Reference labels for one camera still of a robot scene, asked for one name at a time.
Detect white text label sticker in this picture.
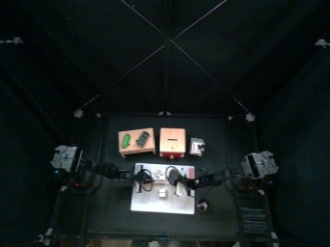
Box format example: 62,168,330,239
239,206,268,235

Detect toy knife cream handle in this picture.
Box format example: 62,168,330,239
172,184,184,198

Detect dark toy food piece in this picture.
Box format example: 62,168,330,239
133,130,151,149

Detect wooden box with slot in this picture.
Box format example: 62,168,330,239
159,127,188,159

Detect small grey white box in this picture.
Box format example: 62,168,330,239
188,137,205,157

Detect open wooden tray box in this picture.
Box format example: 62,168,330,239
117,127,157,159

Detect white cutting board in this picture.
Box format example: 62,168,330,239
128,162,197,215

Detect small round dark toy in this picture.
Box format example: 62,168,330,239
196,198,211,211

